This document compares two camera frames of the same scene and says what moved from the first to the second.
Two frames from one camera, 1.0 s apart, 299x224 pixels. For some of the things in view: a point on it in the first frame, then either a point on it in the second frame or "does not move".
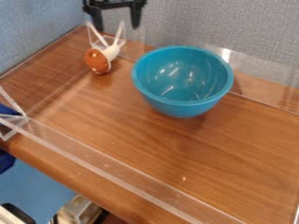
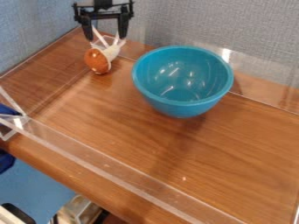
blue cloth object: [7, 157] does not move
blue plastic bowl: [182, 80] does not move
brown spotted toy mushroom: [98, 59] does not move
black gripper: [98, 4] to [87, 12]
